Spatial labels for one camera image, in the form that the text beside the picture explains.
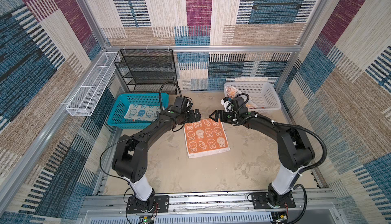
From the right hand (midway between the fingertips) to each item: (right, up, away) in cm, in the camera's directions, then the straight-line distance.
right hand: (215, 118), depth 92 cm
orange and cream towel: (-6, -12, +3) cm, 14 cm away
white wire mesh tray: (-78, +10, 0) cm, 78 cm away
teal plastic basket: (-63, +7, +12) cm, 65 cm away
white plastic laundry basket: (+38, +16, +23) cm, 48 cm away
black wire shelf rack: (-47, +32, +16) cm, 59 cm away
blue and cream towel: (-48, +3, +16) cm, 51 cm away
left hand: (-12, +2, -3) cm, 12 cm away
